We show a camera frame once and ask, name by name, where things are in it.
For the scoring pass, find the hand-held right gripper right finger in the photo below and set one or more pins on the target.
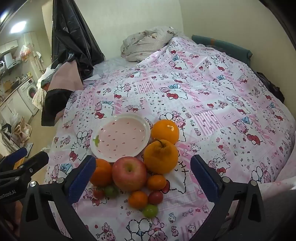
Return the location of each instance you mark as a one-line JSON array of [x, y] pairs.
[[205, 180]]

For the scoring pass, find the small tangerine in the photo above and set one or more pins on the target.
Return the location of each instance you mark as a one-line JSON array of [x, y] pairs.
[[138, 199], [156, 183]]

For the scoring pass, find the teal folded cushion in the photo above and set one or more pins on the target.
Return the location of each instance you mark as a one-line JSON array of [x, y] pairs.
[[222, 42]]

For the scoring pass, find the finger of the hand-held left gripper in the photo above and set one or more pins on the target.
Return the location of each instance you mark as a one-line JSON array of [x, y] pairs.
[[15, 156], [34, 162]]

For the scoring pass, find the pink strawberry print plate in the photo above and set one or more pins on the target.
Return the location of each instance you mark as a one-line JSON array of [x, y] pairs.
[[120, 139]]

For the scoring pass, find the green cherry tomato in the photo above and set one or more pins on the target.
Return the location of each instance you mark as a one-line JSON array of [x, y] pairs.
[[150, 210], [111, 191]]

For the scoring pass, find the ceiling light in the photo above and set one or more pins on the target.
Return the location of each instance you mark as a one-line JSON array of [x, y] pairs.
[[19, 24]]

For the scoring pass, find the white washing machine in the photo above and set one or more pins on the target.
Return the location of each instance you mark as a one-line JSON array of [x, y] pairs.
[[27, 95]]

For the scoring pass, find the red apple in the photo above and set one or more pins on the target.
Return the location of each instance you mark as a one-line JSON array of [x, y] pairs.
[[129, 173]]

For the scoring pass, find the pink cartoon printed blanket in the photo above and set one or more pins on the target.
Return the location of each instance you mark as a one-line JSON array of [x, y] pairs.
[[208, 104]]

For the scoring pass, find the red cherry tomato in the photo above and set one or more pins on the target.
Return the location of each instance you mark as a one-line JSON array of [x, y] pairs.
[[155, 197], [99, 193]]

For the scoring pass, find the black cloth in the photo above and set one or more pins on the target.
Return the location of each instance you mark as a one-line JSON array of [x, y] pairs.
[[53, 106]]

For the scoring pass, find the wooden rack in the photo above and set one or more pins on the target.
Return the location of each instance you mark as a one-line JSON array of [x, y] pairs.
[[22, 129]]

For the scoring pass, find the dark clothing pile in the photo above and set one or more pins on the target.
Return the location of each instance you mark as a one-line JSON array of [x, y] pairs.
[[272, 88]]

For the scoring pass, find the bumpy orange with stem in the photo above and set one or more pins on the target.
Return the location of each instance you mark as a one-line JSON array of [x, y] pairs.
[[160, 158]]

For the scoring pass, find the black plastic bag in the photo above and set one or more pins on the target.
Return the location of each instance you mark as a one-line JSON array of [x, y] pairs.
[[74, 34]]

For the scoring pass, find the round smooth orange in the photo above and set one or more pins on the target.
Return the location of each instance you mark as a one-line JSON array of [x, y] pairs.
[[165, 133], [101, 172]]

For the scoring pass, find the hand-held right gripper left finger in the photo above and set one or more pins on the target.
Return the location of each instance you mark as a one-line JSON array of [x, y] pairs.
[[78, 183]]

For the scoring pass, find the white plastic bag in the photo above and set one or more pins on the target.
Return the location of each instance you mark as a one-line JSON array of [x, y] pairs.
[[25, 49]]

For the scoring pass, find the grey patterned pillow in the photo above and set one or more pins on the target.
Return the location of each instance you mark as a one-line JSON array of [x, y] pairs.
[[143, 46]]

